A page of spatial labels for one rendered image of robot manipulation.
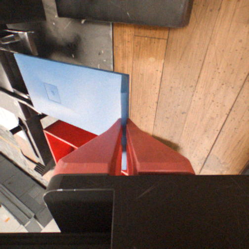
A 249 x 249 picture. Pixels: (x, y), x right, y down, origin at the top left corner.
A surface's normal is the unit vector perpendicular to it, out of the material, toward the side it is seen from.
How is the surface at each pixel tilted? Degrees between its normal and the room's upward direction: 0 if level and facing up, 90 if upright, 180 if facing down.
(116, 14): 0
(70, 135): 90
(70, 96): 1
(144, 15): 0
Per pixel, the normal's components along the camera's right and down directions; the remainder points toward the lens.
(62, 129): 0.02, -0.79
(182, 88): -0.52, 0.51
